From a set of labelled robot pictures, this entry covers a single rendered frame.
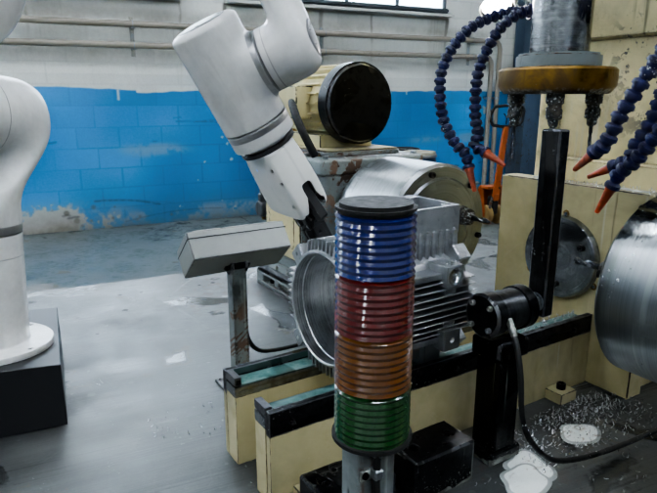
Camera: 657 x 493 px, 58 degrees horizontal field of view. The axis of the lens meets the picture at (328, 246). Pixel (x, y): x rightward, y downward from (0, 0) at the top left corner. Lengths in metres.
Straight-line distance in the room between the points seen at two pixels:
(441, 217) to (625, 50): 0.53
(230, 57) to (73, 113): 5.54
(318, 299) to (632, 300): 0.41
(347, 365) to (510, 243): 0.80
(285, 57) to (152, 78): 5.62
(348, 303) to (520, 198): 0.79
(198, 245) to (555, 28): 0.64
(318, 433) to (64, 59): 5.67
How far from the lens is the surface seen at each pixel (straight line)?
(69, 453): 0.96
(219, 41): 0.71
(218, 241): 0.95
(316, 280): 0.87
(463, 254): 0.83
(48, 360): 1.01
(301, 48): 0.71
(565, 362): 1.10
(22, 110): 1.02
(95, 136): 6.25
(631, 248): 0.81
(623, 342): 0.83
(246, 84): 0.72
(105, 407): 1.06
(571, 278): 1.12
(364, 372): 0.44
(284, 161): 0.74
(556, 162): 0.82
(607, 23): 1.23
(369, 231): 0.40
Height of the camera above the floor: 1.29
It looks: 14 degrees down
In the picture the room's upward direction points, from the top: straight up
